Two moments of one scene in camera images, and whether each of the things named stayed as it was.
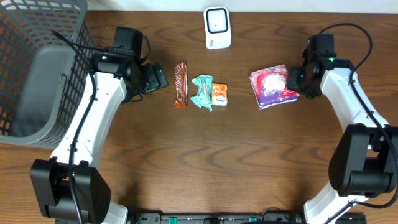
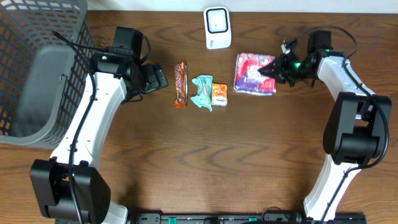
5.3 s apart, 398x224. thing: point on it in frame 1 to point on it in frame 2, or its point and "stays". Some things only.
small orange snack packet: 219,94 stays
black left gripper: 157,78 stays
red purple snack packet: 270,86 to 248,79
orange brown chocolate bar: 181,84 stays
